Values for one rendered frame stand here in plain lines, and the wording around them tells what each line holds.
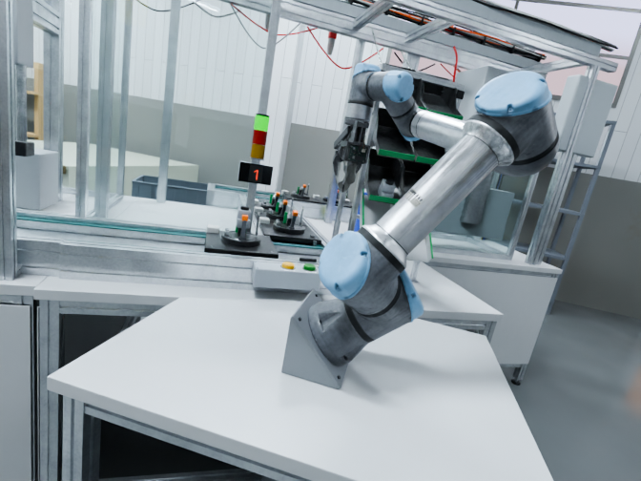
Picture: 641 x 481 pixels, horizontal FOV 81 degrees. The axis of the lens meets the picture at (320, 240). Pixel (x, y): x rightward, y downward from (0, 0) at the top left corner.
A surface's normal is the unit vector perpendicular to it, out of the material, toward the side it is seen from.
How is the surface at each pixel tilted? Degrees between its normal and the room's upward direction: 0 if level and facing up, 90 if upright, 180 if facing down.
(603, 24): 90
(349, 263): 65
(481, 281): 90
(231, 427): 0
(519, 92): 50
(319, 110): 90
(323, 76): 90
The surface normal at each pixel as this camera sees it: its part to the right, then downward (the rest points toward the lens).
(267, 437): 0.18, -0.95
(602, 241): -0.22, 0.20
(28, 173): 0.25, 0.28
